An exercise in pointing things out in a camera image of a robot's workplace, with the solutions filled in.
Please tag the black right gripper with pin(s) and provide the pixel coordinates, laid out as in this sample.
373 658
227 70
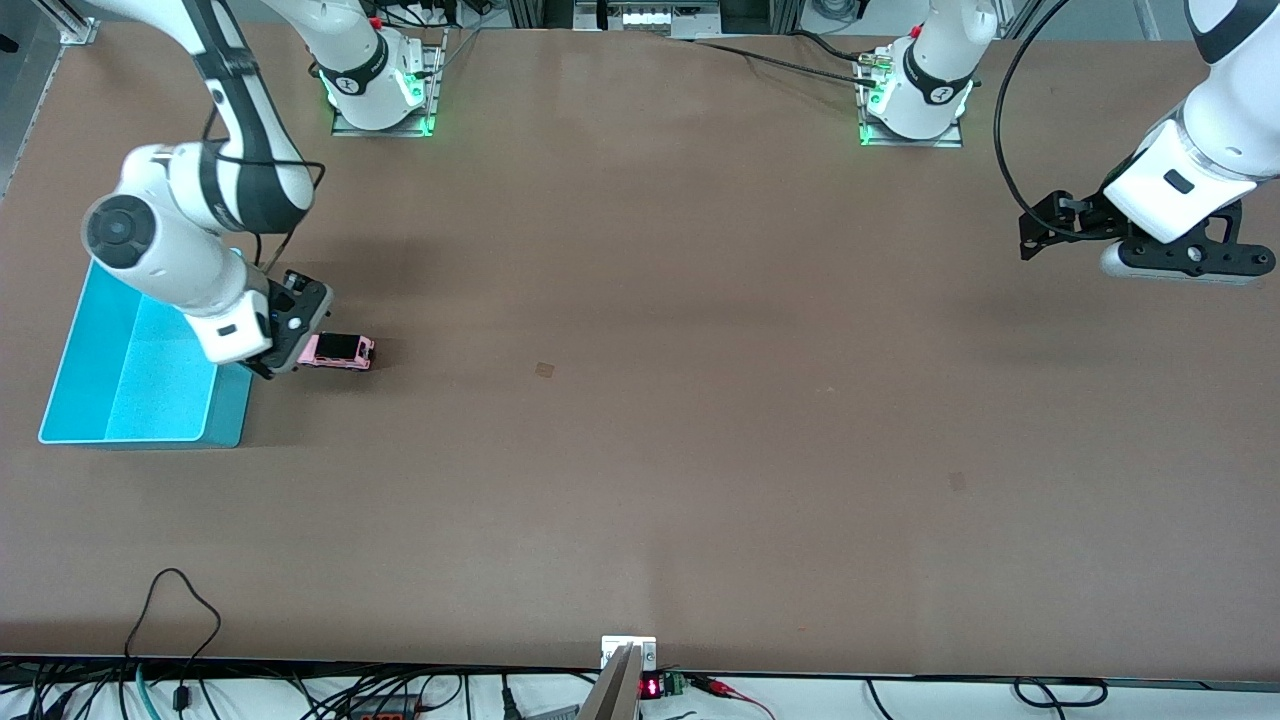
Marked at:
283 352

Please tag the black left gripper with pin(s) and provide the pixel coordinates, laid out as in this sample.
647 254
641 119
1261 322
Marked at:
1083 221

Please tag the pink jeep toy black roof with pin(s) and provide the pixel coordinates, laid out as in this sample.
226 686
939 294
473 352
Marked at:
340 348

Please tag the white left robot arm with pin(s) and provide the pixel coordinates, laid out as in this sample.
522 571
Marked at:
1200 130

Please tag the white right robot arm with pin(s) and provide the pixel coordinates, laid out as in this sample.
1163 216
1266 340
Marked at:
160 240

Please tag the cyan plastic bin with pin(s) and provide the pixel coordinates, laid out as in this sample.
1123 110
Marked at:
150 400

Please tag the black orange power strip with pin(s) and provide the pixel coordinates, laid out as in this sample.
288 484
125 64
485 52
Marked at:
385 706

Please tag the metal rack with lit panel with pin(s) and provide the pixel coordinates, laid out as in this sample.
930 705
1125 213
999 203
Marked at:
650 18

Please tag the red digit display module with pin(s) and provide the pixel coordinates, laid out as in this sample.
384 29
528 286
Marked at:
652 687

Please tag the red clip leads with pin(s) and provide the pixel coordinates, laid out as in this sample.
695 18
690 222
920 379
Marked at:
730 692

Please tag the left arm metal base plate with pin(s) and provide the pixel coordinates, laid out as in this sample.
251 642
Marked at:
955 135

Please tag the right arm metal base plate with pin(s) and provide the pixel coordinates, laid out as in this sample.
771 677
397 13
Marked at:
432 80

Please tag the silver metal corner bracket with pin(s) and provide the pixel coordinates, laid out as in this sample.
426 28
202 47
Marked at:
75 25

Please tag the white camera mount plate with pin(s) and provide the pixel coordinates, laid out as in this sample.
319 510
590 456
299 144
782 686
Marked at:
612 646

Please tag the grey metal camera bar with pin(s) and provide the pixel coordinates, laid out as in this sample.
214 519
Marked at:
612 690

